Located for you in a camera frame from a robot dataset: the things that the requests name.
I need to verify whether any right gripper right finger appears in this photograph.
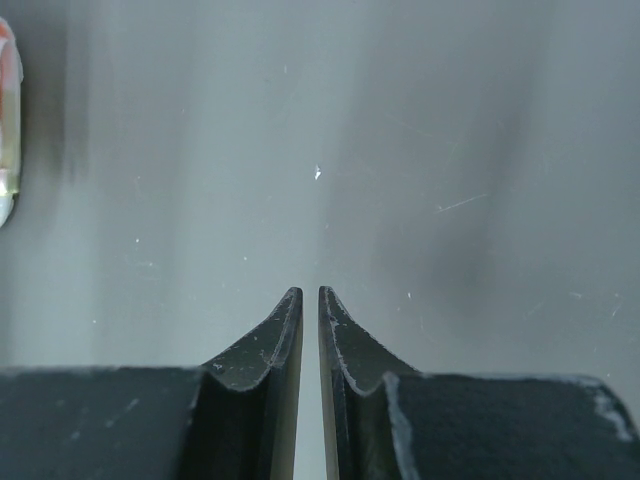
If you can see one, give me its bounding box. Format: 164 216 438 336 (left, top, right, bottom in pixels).
318 286 418 479

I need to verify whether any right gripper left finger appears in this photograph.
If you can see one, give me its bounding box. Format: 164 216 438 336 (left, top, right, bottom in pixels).
178 287 303 479

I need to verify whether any orange fox pattern towel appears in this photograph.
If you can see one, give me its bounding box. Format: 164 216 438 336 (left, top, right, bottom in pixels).
1 18 24 226

